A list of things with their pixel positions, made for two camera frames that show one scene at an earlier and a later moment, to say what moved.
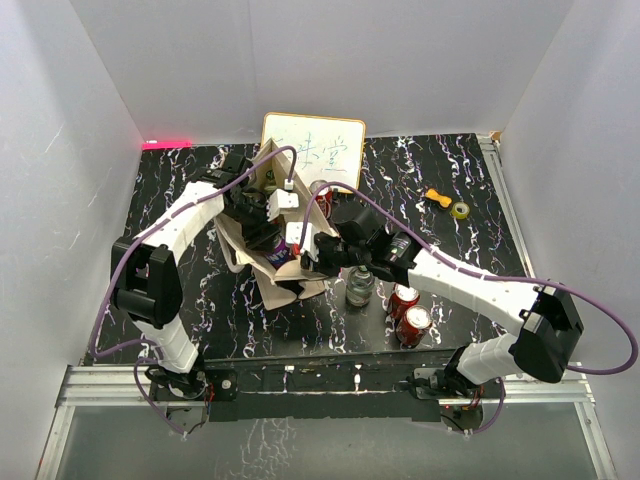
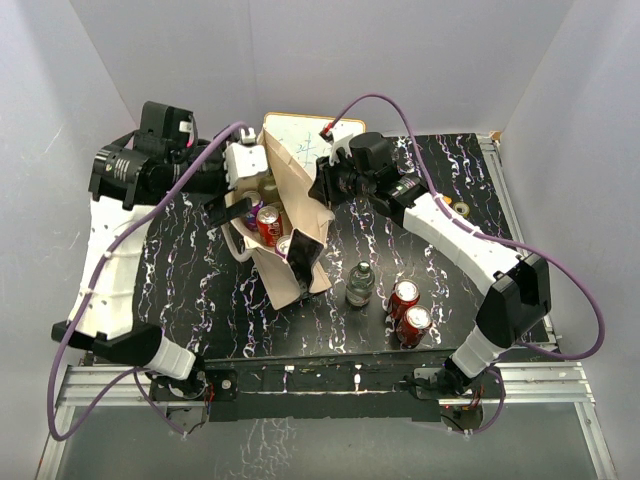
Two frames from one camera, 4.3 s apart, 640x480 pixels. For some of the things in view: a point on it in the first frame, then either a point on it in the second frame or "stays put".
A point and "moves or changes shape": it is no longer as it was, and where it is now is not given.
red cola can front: [413, 324] stays put
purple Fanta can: [280, 254] moves or changes shape
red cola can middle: [402, 297] stays put
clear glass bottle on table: [359, 287] stays put
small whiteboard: [327, 148] stays put
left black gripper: [262, 235] -> [219, 211]
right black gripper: [322, 265] -> [324, 187]
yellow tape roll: [460, 210] stays put
